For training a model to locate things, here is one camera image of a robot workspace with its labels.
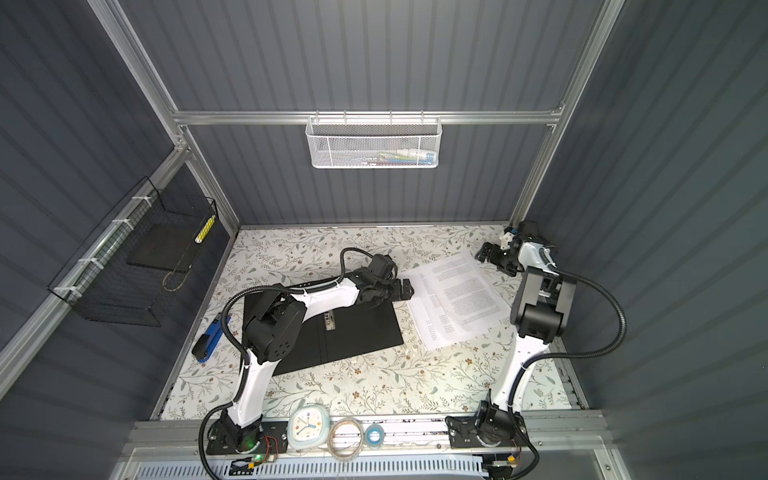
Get white printed paper stack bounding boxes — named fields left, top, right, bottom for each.
left=400, top=252, right=515, bottom=351

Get blue folder black inside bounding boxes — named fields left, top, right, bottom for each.
left=243, top=292, right=403, bottom=376

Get clear tape roll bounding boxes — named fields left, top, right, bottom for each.
left=326, top=417, right=365, bottom=462

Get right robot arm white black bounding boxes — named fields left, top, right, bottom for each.
left=445, top=220, right=628, bottom=479

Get metal folder lever clip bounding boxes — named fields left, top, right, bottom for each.
left=323, top=311, right=336, bottom=331

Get yellow marker pen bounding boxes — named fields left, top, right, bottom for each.
left=194, top=214, right=217, bottom=244

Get black wire basket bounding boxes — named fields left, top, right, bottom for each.
left=48, top=177, right=218, bottom=327

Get white wire mesh basket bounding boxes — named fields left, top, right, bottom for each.
left=305, top=117, right=443, bottom=170

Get pens in white basket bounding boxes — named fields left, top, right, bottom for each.
left=352, top=148, right=438, bottom=167

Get black notebook in basket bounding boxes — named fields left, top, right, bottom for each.
left=126, top=224, right=202, bottom=273

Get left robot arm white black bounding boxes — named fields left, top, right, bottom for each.
left=197, top=247, right=414, bottom=479

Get blue stapler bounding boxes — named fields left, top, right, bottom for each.
left=191, top=315, right=223, bottom=363

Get small blue tape roll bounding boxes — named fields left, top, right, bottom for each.
left=364, top=423, right=385, bottom=449

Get mint alarm clock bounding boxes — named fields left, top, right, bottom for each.
left=287, top=404, right=331, bottom=450

